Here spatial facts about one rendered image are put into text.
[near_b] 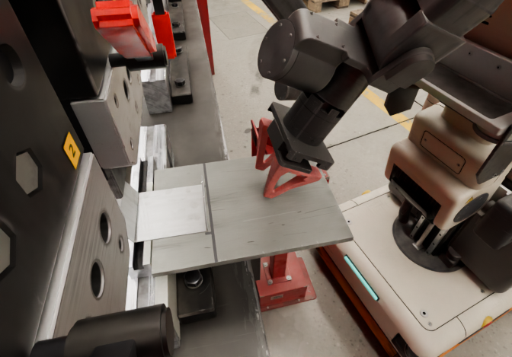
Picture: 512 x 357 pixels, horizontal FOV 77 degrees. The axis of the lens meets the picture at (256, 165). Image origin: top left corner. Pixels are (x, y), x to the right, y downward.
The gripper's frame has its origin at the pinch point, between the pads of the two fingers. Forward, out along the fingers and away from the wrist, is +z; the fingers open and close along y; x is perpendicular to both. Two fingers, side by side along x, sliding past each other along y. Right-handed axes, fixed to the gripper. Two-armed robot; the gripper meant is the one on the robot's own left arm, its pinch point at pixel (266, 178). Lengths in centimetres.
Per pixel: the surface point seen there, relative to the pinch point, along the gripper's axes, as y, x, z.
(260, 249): 8.9, -0.7, 4.3
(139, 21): 12.5, -22.2, -18.7
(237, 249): 8.3, -3.2, 5.7
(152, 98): -42.0, -11.0, 19.0
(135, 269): 7.9, -14.1, 12.9
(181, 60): -64, -4, 16
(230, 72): -216, 69, 79
